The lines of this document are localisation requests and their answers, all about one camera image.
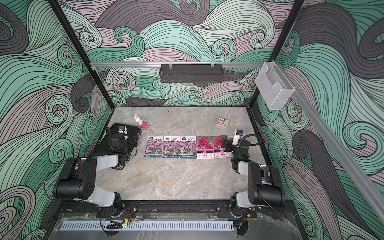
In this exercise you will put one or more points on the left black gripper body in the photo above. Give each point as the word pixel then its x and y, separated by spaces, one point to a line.
pixel 130 144

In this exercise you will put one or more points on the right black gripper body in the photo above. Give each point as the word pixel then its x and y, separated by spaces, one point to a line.
pixel 231 148

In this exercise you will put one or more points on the pink flower packet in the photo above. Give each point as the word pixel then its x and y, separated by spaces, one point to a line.
pixel 220 151

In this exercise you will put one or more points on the purple flower seed packet front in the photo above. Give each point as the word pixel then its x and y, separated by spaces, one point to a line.
pixel 154 148

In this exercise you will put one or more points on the purple flower seed packet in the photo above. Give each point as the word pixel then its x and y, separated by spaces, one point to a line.
pixel 188 147
pixel 154 148
pixel 171 147

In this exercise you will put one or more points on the pink carnation seed packet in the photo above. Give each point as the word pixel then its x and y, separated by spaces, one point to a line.
pixel 205 148

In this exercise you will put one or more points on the purple flower seed packet back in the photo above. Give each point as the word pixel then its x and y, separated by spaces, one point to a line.
pixel 188 147

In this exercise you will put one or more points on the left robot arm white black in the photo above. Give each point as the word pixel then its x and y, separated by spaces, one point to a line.
pixel 77 180

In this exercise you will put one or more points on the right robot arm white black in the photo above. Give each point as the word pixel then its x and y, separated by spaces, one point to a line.
pixel 264 184

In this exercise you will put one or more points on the white rabbit figurine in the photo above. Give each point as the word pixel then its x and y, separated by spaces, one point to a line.
pixel 138 120

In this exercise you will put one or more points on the pink small case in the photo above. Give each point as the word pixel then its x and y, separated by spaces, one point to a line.
pixel 145 125

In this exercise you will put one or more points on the small red white card box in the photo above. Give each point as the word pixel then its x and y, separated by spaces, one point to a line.
pixel 223 122

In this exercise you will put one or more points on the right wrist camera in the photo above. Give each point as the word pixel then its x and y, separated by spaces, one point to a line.
pixel 237 136

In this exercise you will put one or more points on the clear plastic wall holder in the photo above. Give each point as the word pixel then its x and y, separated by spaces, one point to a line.
pixel 274 85

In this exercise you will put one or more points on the aluminium rail back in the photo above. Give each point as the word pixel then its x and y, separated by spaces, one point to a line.
pixel 136 64

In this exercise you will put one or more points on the aluminium rail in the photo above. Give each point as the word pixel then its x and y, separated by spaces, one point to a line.
pixel 306 96
pixel 136 64

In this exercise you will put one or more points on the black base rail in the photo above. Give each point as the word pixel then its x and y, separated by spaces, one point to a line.
pixel 136 208

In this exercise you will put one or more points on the black wall tray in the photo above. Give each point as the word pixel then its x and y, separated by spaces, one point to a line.
pixel 191 74

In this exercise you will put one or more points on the white slotted cable duct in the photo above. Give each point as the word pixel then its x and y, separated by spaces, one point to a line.
pixel 225 226

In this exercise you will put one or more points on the aluminium rail right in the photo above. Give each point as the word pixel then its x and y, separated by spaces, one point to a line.
pixel 306 96

